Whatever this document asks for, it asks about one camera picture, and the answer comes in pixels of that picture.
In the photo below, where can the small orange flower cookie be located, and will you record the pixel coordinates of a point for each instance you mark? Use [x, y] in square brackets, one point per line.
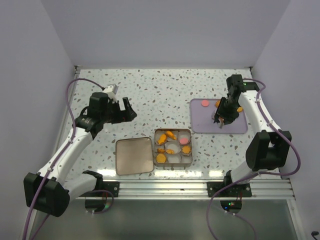
[161, 150]

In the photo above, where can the gold cookie tin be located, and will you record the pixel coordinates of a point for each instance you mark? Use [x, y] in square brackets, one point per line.
[179, 159]

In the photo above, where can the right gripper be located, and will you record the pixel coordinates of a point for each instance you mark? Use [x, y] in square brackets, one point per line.
[228, 117]

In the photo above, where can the aluminium rail frame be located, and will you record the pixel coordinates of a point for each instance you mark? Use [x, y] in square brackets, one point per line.
[261, 189]

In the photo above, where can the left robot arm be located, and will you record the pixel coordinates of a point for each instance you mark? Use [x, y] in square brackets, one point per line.
[47, 190]

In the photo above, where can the pink cookie on tray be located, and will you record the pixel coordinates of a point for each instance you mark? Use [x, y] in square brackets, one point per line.
[205, 103]

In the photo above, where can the lilac tray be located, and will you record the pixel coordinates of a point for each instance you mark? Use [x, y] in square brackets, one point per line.
[202, 122]

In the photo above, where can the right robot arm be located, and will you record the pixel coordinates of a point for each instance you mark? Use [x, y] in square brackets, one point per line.
[269, 147]

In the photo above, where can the metal tongs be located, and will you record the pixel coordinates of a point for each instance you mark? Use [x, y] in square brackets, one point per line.
[221, 123]

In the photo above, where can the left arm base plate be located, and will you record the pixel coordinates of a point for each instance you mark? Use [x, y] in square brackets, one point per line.
[111, 186]

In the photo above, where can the orange fish cookie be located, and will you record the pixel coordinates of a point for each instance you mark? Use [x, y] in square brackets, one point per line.
[170, 135]
[161, 139]

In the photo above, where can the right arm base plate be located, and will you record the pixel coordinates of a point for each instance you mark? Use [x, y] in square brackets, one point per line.
[238, 190]

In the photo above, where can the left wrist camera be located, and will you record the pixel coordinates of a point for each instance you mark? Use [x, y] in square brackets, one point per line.
[111, 91]

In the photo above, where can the large orange waffle cookie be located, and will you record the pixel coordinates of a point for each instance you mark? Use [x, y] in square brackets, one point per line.
[161, 158]

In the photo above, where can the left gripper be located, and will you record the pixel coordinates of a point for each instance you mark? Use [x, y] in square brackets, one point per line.
[120, 117]

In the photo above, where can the pink round cookie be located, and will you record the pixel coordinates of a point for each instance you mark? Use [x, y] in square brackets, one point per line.
[184, 141]

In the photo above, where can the gold tin lid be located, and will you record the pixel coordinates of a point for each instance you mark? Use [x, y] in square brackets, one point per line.
[134, 156]

